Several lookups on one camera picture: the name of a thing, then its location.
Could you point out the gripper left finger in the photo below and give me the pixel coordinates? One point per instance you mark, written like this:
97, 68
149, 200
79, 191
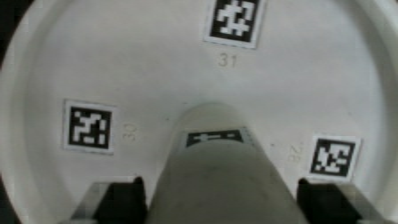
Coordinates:
111, 204

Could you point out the white cylindrical table leg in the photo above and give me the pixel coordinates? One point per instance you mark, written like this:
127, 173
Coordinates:
220, 187

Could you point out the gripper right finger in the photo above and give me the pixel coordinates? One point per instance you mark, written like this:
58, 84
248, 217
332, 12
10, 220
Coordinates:
334, 205

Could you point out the white round table top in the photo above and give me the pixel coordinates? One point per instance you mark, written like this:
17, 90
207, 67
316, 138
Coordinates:
119, 61

